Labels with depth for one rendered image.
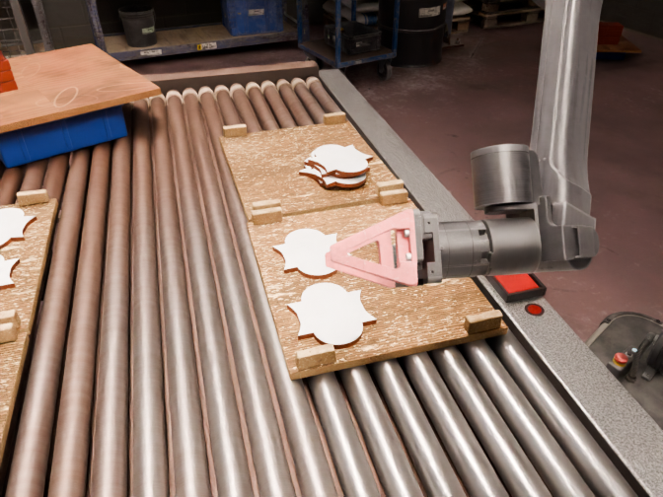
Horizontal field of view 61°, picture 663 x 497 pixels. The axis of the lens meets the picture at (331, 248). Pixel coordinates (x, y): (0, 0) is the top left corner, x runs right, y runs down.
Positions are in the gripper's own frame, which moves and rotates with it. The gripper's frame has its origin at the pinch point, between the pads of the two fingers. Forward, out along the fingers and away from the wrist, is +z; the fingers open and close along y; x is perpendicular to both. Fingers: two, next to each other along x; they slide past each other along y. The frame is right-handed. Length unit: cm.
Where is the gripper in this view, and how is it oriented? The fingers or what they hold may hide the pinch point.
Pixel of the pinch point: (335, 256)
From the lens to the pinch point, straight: 55.4
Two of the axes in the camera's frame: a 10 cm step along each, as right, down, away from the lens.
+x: 0.6, 10.0, -0.8
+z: -10.0, 0.6, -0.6
